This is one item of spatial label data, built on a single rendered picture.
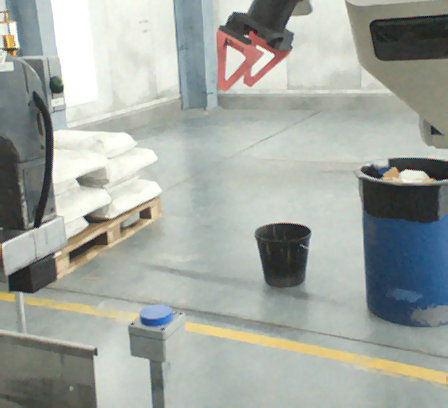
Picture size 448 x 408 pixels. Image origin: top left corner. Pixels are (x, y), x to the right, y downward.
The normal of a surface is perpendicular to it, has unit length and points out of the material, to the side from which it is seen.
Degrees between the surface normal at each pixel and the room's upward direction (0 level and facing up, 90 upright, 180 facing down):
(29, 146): 90
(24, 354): 90
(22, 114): 90
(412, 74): 130
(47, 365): 90
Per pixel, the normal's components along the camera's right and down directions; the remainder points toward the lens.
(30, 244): 0.89, 0.05
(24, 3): -0.44, 0.22
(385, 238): -0.70, 0.24
